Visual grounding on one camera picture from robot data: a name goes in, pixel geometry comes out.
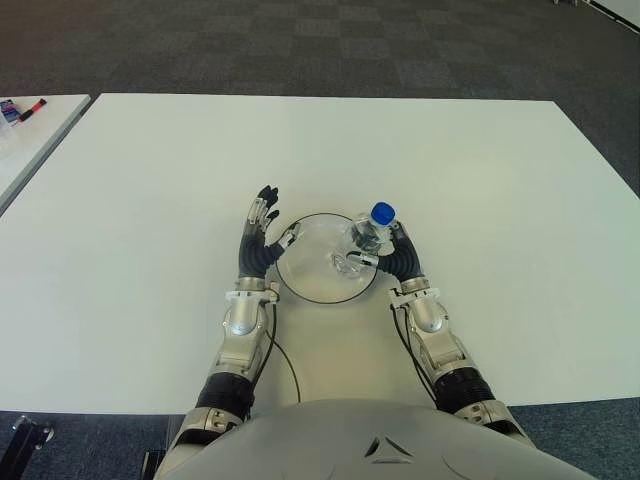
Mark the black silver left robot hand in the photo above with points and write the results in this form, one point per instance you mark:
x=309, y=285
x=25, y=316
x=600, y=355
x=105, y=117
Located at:
x=255, y=255

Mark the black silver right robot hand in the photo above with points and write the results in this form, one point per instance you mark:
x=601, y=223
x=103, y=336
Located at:
x=405, y=260

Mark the clear water bottle blue cap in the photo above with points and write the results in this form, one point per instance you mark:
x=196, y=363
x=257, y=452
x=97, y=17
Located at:
x=383, y=212

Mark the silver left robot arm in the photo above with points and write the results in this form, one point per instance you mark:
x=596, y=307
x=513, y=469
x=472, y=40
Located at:
x=242, y=320

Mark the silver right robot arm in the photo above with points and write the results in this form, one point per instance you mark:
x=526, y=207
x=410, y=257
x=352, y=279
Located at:
x=427, y=315

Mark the white plate black rim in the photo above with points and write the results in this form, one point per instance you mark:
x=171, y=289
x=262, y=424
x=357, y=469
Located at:
x=310, y=270

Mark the grey robot torso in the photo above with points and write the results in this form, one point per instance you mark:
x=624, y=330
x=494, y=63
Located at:
x=350, y=445

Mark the white side table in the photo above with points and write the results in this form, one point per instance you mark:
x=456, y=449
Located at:
x=42, y=137

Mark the red black marker pen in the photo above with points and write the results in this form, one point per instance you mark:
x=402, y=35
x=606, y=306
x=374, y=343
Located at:
x=32, y=110

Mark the small blue box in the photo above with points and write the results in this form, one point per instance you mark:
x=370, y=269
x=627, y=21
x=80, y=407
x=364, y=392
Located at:
x=9, y=111

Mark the black metal stand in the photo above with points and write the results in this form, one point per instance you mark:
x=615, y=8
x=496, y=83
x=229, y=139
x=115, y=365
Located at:
x=25, y=442

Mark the white board panel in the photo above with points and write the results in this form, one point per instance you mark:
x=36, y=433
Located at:
x=620, y=9

